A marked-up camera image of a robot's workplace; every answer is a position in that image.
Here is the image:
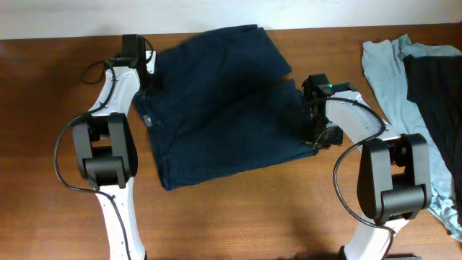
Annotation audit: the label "navy blue shorts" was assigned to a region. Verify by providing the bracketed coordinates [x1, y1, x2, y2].
[133, 25, 315, 190]

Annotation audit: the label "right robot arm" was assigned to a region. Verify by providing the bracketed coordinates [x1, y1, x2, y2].
[302, 74, 431, 260]

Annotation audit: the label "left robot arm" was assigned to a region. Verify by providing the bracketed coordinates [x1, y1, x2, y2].
[72, 34, 156, 260]

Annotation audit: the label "light grey shirt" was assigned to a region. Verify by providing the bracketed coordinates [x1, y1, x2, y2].
[362, 34, 461, 241]

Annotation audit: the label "black garment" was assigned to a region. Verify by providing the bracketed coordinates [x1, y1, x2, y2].
[404, 55, 461, 213]

